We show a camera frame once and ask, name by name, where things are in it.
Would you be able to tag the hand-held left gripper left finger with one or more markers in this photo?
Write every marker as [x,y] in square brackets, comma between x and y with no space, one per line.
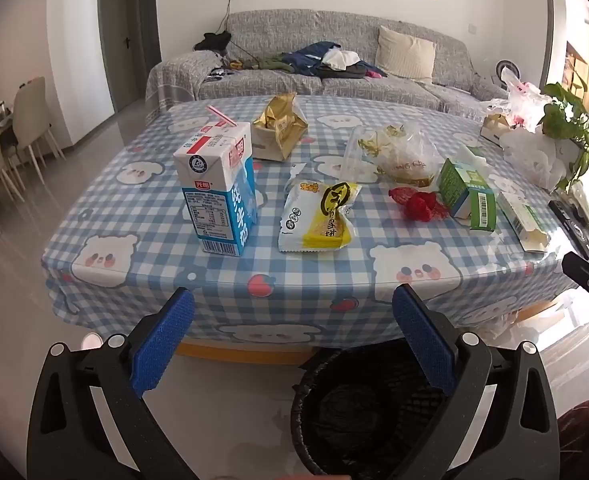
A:
[164,345]

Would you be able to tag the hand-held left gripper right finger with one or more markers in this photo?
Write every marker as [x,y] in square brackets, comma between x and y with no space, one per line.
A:
[424,345]

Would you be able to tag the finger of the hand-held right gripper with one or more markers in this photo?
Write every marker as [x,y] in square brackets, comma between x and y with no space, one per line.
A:
[582,267]

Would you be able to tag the black mesh trash bin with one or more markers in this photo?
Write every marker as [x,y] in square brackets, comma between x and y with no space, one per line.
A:
[369,365]

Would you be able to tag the green white medicine box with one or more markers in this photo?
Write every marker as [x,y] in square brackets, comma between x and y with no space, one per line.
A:
[522,220]

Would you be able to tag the red mesh net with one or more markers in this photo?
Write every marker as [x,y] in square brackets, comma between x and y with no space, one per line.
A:
[417,205]

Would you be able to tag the green white drink carton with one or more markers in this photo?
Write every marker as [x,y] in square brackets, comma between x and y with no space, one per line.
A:
[462,190]

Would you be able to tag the yellow snack packet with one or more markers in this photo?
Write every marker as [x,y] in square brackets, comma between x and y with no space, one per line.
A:
[319,220]

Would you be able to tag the blue white milk carton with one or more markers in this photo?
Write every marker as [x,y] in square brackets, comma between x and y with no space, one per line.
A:
[214,185]

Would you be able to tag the gold foil bag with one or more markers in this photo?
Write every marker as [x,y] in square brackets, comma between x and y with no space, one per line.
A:
[277,130]

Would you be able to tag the black phone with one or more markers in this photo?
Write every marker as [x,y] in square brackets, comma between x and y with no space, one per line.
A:
[569,225]

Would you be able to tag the wooden table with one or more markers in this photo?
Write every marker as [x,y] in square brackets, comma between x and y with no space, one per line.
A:
[234,352]

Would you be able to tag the white plastic bag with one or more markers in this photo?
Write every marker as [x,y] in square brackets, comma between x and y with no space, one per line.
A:
[534,155]

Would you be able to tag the blue checkered bear tablecloth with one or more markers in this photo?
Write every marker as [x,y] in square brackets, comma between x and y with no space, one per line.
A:
[274,265]

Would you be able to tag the green leafy plant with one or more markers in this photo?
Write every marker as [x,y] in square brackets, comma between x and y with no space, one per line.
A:
[569,115]

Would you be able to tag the pink print clear bag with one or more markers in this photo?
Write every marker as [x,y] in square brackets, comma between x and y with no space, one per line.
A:
[522,97]

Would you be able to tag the clear plastic bag with wrappers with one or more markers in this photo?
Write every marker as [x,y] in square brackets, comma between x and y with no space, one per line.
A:
[404,160]

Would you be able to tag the white round fan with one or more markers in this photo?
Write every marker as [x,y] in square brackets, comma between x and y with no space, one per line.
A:
[504,67]

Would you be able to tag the small clear wrapper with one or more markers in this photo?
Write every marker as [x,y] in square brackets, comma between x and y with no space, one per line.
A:
[297,170]

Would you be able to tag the grey covered sofa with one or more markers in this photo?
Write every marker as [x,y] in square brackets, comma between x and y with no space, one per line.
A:
[384,92]

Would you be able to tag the pink cloth item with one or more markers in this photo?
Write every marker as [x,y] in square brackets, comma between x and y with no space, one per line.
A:
[373,74]

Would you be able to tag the cream pillow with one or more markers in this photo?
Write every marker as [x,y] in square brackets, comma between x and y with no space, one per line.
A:
[404,52]

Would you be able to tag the black garment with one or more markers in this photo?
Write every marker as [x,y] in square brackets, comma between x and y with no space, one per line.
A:
[347,72]

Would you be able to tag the white garment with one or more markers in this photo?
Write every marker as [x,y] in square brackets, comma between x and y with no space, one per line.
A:
[339,59]

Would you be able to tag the olive green garment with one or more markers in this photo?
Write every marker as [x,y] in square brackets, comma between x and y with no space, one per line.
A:
[269,64]

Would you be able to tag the black bag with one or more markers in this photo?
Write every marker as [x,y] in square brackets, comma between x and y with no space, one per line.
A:
[214,41]

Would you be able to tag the pile of clothes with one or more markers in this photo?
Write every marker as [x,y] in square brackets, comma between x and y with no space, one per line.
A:
[304,57]

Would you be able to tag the grey door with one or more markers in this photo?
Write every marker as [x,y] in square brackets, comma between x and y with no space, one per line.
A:
[119,35]

